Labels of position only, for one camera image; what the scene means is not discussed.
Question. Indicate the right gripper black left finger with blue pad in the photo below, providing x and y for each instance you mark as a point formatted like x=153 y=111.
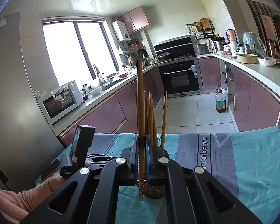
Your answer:
x=91 y=194

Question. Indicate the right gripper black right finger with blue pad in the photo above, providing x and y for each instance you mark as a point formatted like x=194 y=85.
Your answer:
x=194 y=195

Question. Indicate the black mesh utensil cup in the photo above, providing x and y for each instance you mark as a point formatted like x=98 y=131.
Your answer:
x=154 y=192

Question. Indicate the dark brown wooden chopstick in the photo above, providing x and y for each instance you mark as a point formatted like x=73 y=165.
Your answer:
x=137 y=115

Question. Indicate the short-looking wooden chopstick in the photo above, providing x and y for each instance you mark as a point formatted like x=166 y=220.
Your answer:
x=155 y=133

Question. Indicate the tan wooden chopstick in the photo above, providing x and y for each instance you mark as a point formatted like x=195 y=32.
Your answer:
x=146 y=113

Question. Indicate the light wooden chopstick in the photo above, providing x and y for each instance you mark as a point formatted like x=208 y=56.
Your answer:
x=149 y=117

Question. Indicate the pink sleeved forearm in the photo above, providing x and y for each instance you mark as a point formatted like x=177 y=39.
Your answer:
x=16 y=206

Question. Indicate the person's left hand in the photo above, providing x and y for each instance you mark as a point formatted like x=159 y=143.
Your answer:
x=56 y=181

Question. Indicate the silver refrigerator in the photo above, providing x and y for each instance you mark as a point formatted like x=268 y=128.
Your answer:
x=27 y=143

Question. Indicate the white microwave oven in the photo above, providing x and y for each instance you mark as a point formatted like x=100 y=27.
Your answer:
x=59 y=102

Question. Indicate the teal grey tablecloth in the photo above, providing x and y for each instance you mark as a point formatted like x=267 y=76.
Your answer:
x=248 y=165

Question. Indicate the oil bottle on floor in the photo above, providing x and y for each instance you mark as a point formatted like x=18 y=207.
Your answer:
x=220 y=101

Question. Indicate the black built-in oven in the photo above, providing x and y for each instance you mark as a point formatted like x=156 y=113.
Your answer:
x=181 y=77

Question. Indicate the white water heater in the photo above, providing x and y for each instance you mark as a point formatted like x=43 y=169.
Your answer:
x=121 y=31

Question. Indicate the round wooden steamer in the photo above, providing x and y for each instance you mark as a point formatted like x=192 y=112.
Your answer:
x=247 y=58

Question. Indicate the pink upper cabinet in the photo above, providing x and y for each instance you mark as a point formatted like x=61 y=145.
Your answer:
x=135 y=20

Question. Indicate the teal covered appliance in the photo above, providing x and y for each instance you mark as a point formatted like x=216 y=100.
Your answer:
x=255 y=43

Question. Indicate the black camera box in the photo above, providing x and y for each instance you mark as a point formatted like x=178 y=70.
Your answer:
x=82 y=140

